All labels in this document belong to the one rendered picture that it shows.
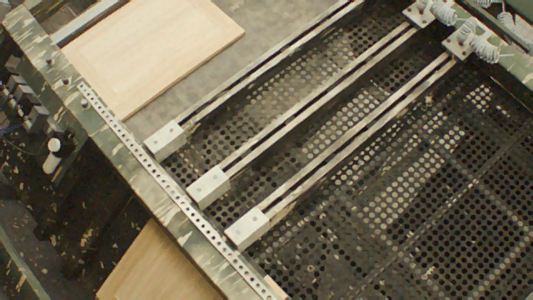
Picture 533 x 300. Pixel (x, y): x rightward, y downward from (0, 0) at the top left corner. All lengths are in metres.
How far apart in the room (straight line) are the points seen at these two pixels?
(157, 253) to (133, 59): 0.71
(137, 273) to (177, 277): 0.18
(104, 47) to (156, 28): 0.21
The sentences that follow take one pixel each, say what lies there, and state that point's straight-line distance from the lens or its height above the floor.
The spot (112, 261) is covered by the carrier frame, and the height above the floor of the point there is 0.40.
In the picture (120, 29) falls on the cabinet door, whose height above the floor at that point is 1.08.
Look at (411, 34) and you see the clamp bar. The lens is 2.46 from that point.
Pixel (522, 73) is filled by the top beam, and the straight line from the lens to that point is 2.42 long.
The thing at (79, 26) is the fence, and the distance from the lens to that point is 2.66.
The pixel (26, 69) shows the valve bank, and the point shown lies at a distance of 2.63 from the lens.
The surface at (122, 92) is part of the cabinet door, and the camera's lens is 2.44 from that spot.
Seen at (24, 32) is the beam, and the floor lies 0.85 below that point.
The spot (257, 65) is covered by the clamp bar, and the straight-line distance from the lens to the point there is 2.35.
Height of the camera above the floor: 1.70
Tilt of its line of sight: 15 degrees down
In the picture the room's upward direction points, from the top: 38 degrees clockwise
